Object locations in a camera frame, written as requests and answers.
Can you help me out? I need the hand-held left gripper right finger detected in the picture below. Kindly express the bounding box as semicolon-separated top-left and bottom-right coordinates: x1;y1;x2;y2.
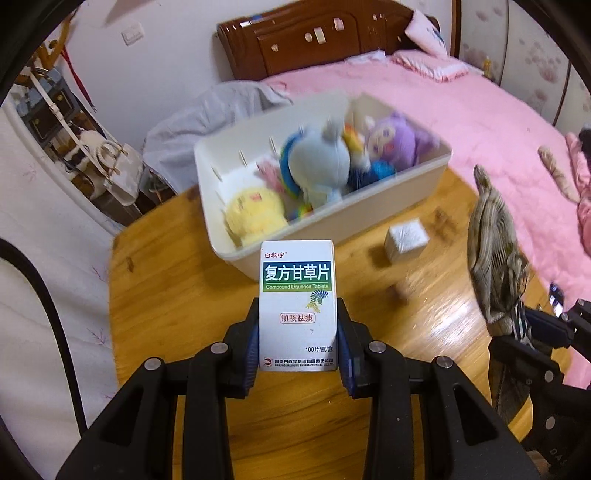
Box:
337;298;542;480

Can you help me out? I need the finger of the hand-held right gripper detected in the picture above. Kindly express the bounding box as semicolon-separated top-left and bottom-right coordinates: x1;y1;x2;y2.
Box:
488;335;563;385
518;304;576;350

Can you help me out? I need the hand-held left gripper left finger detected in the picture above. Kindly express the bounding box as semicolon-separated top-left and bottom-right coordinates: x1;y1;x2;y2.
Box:
55;298;260;480

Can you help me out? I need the white green medicine box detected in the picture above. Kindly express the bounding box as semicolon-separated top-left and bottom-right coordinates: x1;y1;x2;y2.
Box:
257;239;341;373

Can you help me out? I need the plaid fabric bow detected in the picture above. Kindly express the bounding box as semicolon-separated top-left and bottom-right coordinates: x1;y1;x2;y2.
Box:
467;165;533;418

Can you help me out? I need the yellow plush keychain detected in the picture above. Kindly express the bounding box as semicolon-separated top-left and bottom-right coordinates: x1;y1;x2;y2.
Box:
224;188;290;246

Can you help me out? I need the white plastic bin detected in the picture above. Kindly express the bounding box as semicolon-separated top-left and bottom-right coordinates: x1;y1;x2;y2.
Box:
193;92;452;284

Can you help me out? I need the blue pony plush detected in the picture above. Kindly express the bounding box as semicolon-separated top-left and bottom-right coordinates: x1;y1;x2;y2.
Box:
341;124;399;191

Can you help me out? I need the grey bear plush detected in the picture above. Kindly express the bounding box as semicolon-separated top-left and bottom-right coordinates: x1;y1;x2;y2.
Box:
278;117;352;209

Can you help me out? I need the purple plush toy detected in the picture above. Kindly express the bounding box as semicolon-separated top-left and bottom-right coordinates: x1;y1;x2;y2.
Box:
364;111;440;170

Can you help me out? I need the small white box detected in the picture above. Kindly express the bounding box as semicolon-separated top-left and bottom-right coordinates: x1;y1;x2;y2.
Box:
385;219;429;265

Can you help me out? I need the pink clothing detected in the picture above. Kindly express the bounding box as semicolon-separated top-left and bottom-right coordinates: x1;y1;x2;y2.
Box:
537;131;591;256

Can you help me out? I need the pink blanket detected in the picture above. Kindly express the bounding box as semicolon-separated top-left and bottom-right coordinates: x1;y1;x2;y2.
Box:
261;51;591;388

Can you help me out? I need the white handbag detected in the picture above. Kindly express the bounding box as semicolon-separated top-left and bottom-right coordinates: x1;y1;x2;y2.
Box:
68;130;145;207

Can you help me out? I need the grey cloth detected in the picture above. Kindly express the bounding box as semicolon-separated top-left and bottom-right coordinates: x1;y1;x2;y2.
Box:
143;82;293;193

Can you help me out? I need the white patterned curtain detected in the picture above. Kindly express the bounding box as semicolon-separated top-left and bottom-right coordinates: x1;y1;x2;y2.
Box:
0;99;127;444

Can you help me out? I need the floral wardrobe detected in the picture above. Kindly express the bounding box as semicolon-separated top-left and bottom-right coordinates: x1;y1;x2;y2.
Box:
454;0;591;140

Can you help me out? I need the pink ruffled pillow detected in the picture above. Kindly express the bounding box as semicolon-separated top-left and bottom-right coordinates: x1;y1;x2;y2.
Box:
391;48;470;83

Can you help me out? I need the pink square pillow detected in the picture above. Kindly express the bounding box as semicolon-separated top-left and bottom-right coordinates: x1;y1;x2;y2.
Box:
405;8;449;59

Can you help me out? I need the wooden bed headboard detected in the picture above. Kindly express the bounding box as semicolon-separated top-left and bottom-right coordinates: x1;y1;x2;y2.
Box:
216;0;442;85

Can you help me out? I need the black cable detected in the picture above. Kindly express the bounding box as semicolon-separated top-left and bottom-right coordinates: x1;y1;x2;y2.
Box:
0;237;89;435

